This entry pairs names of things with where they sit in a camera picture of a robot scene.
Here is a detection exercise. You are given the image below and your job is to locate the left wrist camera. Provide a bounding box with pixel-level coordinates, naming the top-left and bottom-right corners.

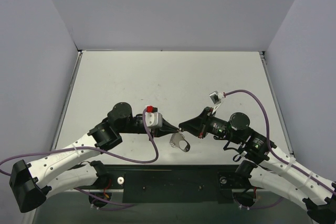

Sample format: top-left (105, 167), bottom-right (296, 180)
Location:
top-left (144, 105), bottom-right (163, 129)

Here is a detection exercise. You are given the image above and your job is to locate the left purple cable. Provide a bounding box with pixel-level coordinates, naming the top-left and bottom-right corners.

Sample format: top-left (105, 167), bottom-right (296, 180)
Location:
top-left (0, 111), bottom-right (160, 176)

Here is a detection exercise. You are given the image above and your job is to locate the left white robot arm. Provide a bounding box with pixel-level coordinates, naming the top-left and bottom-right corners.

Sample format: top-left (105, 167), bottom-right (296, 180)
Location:
top-left (9, 102), bottom-right (179, 213)

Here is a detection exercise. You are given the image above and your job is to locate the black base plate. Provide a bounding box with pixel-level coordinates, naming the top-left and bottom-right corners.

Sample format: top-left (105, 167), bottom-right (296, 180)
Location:
top-left (85, 165), bottom-right (257, 204)

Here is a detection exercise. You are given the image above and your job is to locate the purple cable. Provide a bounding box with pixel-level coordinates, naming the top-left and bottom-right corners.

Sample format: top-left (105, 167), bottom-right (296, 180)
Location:
top-left (224, 89), bottom-right (336, 193)
top-left (0, 111), bottom-right (160, 176)

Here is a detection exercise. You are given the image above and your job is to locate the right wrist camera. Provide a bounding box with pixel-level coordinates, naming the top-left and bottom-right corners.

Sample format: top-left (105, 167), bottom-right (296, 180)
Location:
top-left (209, 91), bottom-right (226, 114)

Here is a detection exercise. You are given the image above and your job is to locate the aluminium table frame rail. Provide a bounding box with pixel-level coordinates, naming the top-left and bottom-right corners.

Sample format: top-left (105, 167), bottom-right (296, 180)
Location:
top-left (20, 50), bottom-right (83, 224)

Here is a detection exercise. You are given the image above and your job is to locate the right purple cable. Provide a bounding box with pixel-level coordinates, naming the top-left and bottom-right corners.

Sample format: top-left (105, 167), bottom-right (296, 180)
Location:
top-left (224, 89), bottom-right (336, 193)

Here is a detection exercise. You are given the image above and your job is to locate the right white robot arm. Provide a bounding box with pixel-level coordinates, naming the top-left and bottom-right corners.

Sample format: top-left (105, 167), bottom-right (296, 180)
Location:
top-left (179, 107), bottom-right (335, 223)

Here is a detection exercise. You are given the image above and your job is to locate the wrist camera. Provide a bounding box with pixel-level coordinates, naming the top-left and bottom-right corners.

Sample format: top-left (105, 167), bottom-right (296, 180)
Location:
top-left (209, 91), bottom-right (226, 114)
top-left (144, 105), bottom-right (163, 129)

